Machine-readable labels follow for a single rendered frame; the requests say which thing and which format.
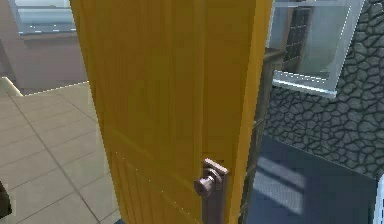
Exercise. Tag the dark object at floor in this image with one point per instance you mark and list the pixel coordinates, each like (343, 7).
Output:
(4, 201)

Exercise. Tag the pale framed window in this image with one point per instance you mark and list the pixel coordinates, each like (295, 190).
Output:
(43, 16)

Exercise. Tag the brown metal door knob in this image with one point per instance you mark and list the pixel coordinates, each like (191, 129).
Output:
(209, 186)

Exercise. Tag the grey framed window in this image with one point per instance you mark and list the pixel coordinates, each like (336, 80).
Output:
(313, 43)

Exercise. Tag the yellow wooden room door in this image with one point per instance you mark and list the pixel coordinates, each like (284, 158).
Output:
(160, 100)

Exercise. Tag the white rounded object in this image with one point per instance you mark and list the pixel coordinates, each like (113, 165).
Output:
(379, 203)

